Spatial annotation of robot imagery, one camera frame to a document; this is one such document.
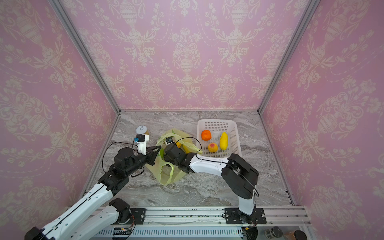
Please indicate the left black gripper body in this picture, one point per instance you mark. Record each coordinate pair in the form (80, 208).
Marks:
(140, 161)

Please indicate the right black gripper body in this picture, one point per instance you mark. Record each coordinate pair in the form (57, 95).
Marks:
(167, 151)

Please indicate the yellow-green plastic bag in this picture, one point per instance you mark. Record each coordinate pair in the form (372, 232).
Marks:
(164, 170)

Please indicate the orange fruit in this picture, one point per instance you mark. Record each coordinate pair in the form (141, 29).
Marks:
(206, 135)

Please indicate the peach fruit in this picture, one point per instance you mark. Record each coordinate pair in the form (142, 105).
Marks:
(212, 148)

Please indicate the white plastic basket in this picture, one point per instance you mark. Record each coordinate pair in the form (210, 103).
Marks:
(217, 128)

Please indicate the yellow lemon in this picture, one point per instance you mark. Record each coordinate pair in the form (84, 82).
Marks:
(224, 141)

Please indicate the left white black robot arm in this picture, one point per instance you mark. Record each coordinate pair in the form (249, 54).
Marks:
(65, 225)

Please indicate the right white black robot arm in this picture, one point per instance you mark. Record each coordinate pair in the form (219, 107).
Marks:
(239, 175)

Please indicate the glass jar metal lid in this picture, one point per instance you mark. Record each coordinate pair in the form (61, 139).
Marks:
(273, 233)

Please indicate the dark round lid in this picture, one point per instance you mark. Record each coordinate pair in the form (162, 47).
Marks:
(300, 235)

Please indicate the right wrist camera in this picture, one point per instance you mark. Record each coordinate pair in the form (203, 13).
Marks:
(169, 140)

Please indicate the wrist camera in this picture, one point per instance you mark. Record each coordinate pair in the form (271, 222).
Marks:
(169, 140)
(141, 142)

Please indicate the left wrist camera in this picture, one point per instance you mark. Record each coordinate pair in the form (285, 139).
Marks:
(141, 142)

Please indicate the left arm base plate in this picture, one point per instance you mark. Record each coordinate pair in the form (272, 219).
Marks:
(126, 214)

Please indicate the aluminium mounting rail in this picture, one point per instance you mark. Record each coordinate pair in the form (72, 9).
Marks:
(187, 223)

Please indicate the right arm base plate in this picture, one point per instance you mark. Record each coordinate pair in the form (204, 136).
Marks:
(234, 216)

